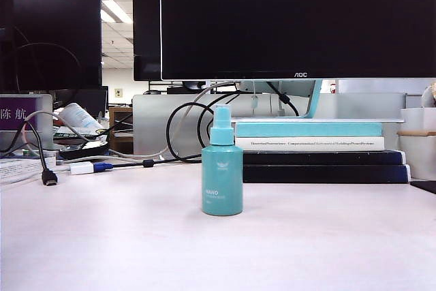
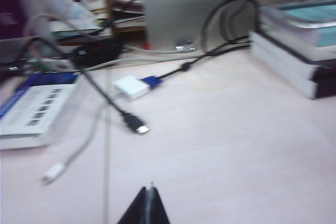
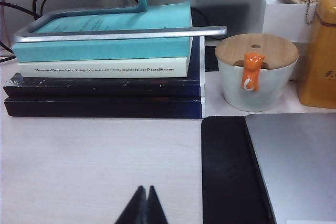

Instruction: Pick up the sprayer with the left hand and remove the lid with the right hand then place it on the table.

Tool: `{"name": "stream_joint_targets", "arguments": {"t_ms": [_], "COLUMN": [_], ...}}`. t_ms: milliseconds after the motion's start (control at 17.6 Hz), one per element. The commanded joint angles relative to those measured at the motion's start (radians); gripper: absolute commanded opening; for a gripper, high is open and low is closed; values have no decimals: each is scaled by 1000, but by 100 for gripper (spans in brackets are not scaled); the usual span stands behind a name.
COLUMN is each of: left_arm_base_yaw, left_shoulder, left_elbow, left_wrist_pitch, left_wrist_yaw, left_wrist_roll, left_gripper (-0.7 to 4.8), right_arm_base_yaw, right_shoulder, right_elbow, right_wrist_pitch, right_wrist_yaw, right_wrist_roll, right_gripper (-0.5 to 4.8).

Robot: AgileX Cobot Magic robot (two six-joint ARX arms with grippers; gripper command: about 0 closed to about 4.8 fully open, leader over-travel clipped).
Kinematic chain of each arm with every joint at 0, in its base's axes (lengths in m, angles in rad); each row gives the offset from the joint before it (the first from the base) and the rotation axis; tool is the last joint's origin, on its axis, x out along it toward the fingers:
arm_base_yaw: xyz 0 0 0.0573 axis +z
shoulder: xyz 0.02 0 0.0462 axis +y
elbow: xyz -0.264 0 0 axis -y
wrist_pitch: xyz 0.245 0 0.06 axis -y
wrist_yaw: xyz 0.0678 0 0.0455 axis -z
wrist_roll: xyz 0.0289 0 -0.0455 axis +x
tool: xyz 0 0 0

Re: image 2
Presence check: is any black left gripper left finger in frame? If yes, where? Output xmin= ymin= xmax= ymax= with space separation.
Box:
xmin=117 ymin=186 xmax=150 ymax=224

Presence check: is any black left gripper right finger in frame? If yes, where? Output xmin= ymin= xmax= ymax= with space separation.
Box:
xmin=149 ymin=186 xmax=171 ymax=224

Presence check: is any white video adapter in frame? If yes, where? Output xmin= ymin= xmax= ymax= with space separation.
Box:
xmin=41 ymin=76 xmax=149 ymax=184

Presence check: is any black flat device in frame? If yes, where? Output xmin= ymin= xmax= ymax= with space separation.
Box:
xmin=73 ymin=38 xmax=123 ymax=66

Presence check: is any small green circuit board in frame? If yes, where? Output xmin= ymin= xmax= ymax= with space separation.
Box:
xmin=25 ymin=58 xmax=70 ymax=74

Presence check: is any black hardcover book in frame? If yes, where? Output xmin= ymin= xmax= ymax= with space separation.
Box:
xmin=249 ymin=31 xmax=336 ymax=82
xmin=251 ymin=56 xmax=336 ymax=100

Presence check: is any flat printed booklet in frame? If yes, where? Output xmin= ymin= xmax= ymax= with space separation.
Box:
xmin=49 ymin=19 xmax=106 ymax=38

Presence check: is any brown wooden shelf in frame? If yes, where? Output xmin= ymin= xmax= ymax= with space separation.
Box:
xmin=102 ymin=0 xmax=146 ymax=37

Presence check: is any white blue printed package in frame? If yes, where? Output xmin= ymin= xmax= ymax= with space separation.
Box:
xmin=39 ymin=0 xmax=98 ymax=29

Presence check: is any teal spine book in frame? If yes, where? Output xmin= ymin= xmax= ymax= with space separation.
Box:
xmin=259 ymin=7 xmax=336 ymax=49

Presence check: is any white spine book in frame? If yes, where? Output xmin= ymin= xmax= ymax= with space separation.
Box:
xmin=265 ymin=35 xmax=336 ymax=65

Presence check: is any purple name sign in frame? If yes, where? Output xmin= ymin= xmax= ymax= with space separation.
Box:
xmin=0 ymin=0 xmax=50 ymax=41

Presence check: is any black HDMI cable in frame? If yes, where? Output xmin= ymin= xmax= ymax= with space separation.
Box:
xmin=15 ymin=37 xmax=151 ymax=135

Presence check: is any black cable with blue plug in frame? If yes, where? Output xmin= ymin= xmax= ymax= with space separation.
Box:
xmin=140 ymin=0 xmax=262 ymax=90

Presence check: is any thick white cable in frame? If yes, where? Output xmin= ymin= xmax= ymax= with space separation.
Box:
xmin=83 ymin=45 xmax=208 ymax=71

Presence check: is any black looping cable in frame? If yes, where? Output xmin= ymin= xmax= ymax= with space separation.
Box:
xmin=219 ymin=3 xmax=253 ymax=50

